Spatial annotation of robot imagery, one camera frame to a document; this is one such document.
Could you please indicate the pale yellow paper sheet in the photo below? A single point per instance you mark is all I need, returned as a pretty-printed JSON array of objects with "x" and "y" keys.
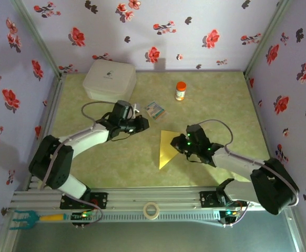
[{"x": 166, "y": 149}]

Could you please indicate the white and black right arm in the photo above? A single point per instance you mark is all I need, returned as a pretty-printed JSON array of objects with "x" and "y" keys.
[{"x": 237, "y": 165}]

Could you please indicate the white square storage box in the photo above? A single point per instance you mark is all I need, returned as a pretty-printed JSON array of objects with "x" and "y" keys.
[{"x": 108, "y": 81}]

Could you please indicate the printed teal sachet packet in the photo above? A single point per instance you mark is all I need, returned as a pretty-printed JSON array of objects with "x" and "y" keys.
[{"x": 155, "y": 111}]

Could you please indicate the orange-lid bottle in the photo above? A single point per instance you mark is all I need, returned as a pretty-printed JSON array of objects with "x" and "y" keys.
[{"x": 180, "y": 92}]

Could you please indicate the small black circuit board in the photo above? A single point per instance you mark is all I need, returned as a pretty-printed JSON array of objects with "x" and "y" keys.
[
  {"x": 228, "y": 216},
  {"x": 79, "y": 217}
]

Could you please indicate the white tape roll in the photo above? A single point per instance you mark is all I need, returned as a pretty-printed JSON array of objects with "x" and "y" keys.
[{"x": 145, "y": 210}]

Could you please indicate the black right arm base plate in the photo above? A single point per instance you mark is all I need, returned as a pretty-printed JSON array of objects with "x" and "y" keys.
[{"x": 208, "y": 199}]

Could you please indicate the wide aluminium extrusion rail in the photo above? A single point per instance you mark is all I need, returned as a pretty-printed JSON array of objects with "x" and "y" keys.
[{"x": 153, "y": 195}]

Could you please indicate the aluminium extrusion side rail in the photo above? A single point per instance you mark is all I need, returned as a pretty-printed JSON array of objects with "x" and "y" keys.
[{"x": 50, "y": 118}]

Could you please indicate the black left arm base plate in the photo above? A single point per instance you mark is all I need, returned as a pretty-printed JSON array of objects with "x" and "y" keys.
[{"x": 100, "y": 200}]

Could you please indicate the grey-green corner post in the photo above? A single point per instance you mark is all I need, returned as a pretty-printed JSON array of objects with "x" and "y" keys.
[
  {"x": 37, "y": 36},
  {"x": 266, "y": 34}
]

